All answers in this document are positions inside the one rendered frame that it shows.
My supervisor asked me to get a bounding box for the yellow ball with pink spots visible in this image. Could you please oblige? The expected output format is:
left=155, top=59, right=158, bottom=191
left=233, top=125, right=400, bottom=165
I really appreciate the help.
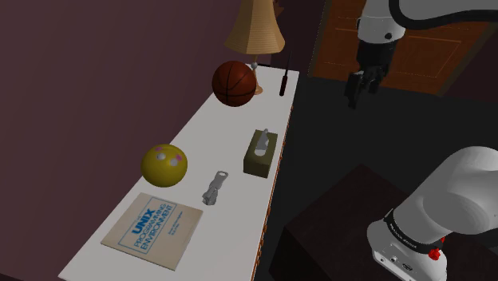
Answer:
left=140, top=144, right=189, bottom=188

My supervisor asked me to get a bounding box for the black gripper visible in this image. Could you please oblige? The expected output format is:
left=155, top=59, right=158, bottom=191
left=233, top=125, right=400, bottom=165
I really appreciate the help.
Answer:
left=343, top=38, right=399, bottom=110

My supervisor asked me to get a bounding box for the brown basketball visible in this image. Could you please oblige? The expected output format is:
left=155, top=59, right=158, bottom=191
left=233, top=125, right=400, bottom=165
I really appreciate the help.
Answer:
left=211, top=60, right=258, bottom=108

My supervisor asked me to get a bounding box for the white topped wooden dresser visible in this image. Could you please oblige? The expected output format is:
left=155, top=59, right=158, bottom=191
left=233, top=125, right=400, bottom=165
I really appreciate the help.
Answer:
left=57, top=64, right=301, bottom=281

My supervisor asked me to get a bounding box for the beige book with blue print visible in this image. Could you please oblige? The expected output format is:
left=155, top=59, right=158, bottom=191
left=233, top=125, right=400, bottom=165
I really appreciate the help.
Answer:
left=100, top=192, right=204, bottom=271

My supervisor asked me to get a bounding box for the thin black pen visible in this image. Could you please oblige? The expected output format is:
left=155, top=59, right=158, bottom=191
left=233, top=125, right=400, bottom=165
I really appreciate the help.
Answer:
left=278, top=52, right=292, bottom=97

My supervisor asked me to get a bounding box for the beige shade table lamp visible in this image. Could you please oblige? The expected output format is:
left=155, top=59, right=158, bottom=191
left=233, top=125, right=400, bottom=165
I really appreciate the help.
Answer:
left=224, top=0, right=287, bottom=97

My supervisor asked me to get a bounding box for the olive tissue box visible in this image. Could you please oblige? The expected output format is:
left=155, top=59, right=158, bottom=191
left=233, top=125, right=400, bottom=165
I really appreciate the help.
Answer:
left=243, top=128, right=279, bottom=180

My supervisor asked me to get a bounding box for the small grey metal tool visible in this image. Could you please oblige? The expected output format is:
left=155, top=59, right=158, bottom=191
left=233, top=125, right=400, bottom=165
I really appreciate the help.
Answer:
left=201, top=169, right=230, bottom=207

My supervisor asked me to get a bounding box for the brown wooden door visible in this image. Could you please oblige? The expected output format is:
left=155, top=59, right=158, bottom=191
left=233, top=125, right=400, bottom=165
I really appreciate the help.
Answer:
left=308, top=0, right=498, bottom=97

